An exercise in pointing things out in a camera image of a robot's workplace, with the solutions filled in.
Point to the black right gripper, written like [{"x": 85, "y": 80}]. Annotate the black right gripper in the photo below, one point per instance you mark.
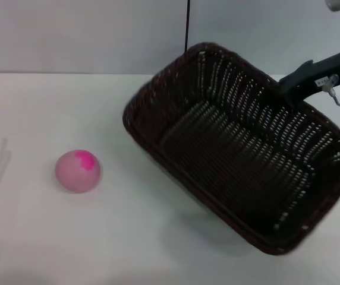
[{"x": 321, "y": 74}]

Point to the dark brown woven basket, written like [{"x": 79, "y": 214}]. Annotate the dark brown woven basket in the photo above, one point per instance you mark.
[{"x": 232, "y": 166}]

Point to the pink ball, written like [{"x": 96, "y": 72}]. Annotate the pink ball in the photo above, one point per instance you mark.
[{"x": 76, "y": 175}]

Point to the thin black wall strip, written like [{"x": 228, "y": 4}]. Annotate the thin black wall strip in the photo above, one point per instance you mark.
[{"x": 187, "y": 26}]

